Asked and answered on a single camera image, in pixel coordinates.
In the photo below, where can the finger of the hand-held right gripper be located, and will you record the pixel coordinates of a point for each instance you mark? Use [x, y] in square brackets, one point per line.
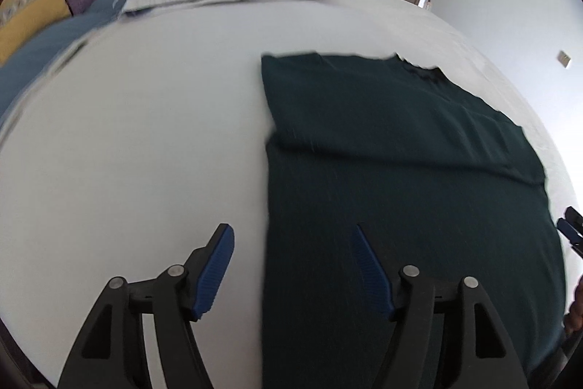
[571, 229]

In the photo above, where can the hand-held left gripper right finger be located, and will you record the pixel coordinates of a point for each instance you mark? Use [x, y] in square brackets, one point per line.
[371, 268]

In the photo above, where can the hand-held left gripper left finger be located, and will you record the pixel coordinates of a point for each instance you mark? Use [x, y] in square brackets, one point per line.
[214, 268]

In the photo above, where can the dark green t-shirt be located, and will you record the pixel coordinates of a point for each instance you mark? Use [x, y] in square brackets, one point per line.
[405, 206]

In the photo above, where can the person's right hand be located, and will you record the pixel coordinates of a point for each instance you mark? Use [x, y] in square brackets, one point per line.
[577, 307]

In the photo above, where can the white bed sheet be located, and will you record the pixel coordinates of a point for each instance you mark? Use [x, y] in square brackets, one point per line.
[136, 134]

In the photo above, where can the grey-blue sofa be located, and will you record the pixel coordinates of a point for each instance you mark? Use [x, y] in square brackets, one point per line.
[54, 24]

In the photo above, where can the yellow patterned cushion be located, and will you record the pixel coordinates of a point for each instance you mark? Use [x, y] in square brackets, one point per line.
[25, 13]

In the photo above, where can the wall power socket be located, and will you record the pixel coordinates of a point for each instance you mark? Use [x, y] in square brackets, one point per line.
[564, 59]

